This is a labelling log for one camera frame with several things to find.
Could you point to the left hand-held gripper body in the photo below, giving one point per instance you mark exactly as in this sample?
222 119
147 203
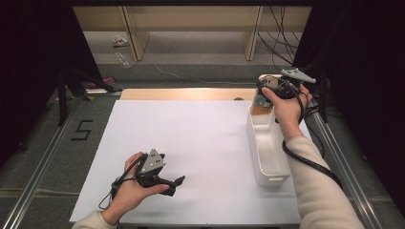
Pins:
151 165

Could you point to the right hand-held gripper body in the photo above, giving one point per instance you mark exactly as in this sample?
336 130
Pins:
288 89

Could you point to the small snack packet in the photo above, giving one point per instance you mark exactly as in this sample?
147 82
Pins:
259 103

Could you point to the white plastic storage bin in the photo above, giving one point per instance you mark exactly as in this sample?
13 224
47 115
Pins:
269 152

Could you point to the person's right hand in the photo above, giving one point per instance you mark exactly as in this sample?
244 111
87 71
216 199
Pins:
289 114

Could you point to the person's left hand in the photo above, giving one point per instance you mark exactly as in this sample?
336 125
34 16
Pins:
130 194

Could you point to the white table cover sheet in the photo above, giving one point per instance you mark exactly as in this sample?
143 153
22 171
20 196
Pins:
197 143

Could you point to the dark curtain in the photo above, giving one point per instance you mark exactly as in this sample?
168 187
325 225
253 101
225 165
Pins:
31 63
366 79

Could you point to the flat white paper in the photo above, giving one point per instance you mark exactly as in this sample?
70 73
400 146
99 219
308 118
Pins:
95 91

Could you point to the pink packet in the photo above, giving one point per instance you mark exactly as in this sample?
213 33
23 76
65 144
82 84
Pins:
106 81

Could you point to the light wooden shelf unit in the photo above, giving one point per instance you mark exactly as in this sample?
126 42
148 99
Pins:
191 19

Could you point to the clear plastic wrapper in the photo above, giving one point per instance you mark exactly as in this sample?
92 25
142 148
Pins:
122 60

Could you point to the small white floor object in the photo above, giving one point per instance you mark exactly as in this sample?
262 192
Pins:
120 40

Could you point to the metal floor rail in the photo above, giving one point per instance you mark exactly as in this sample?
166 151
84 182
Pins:
38 178
356 197

